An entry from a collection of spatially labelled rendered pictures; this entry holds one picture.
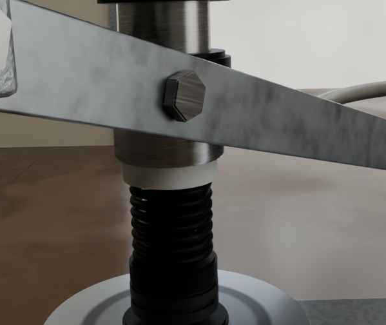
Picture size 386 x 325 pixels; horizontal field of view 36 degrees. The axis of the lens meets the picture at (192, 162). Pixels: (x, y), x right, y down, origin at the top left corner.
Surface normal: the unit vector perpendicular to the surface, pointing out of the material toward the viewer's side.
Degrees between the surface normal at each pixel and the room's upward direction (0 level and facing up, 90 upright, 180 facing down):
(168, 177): 90
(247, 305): 0
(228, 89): 90
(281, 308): 0
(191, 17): 90
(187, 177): 90
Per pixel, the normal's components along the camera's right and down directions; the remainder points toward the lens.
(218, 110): 0.76, 0.14
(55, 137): -0.03, 0.25
